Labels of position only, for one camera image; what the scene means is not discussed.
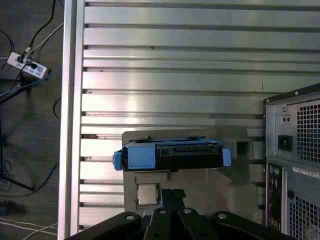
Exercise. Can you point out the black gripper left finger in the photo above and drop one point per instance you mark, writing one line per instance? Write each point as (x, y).
(160, 225)

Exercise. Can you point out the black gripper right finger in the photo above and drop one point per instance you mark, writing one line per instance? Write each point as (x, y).
(190, 225)

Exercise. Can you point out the hard disk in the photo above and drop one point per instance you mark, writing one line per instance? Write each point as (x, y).
(140, 155)

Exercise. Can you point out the silver CPU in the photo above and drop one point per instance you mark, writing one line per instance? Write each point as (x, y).
(147, 195)

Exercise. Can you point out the grey PC case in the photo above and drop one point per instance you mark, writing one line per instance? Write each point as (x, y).
(280, 175)

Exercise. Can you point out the black stand leg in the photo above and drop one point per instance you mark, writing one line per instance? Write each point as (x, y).
(17, 183)

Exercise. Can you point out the white power strip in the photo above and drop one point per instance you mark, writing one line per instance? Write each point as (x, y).
(14, 60)

